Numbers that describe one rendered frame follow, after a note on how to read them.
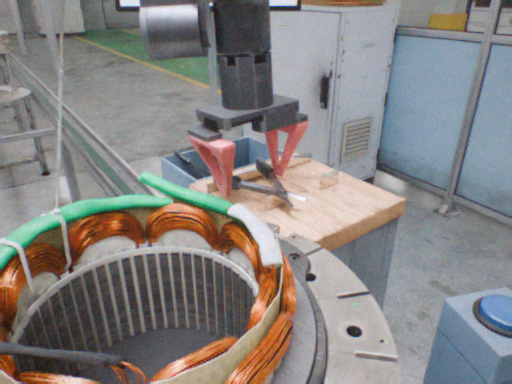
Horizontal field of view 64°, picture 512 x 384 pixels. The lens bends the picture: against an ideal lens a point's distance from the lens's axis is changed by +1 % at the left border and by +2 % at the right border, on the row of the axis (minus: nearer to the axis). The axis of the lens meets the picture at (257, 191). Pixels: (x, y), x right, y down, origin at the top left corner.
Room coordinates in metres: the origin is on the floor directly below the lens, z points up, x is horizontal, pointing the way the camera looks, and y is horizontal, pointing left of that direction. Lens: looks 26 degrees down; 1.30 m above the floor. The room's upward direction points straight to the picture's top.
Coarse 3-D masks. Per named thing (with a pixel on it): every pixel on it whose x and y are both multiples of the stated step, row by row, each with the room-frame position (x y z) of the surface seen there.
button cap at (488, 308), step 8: (488, 296) 0.29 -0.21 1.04; (496, 296) 0.29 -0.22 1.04; (504, 296) 0.29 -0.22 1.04; (480, 304) 0.29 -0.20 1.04; (488, 304) 0.28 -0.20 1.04; (496, 304) 0.28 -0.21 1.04; (504, 304) 0.28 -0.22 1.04; (480, 312) 0.28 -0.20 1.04; (488, 312) 0.27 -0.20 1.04; (496, 312) 0.27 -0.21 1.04; (504, 312) 0.27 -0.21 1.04; (488, 320) 0.27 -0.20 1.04; (496, 320) 0.26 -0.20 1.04; (504, 320) 0.26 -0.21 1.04; (504, 328) 0.26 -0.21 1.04
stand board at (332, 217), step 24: (288, 168) 0.54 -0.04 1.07; (312, 168) 0.54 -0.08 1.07; (216, 192) 0.46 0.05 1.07; (240, 192) 0.46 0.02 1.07; (312, 192) 0.46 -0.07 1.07; (336, 192) 0.46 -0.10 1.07; (360, 192) 0.46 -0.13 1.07; (384, 192) 0.46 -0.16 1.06; (264, 216) 0.40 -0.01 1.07; (288, 216) 0.40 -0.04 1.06; (312, 216) 0.40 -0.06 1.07; (336, 216) 0.40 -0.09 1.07; (360, 216) 0.40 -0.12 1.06; (384, 216) 0.42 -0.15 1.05; (312, 240) 0.35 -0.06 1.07; (336, 240) 0.37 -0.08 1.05
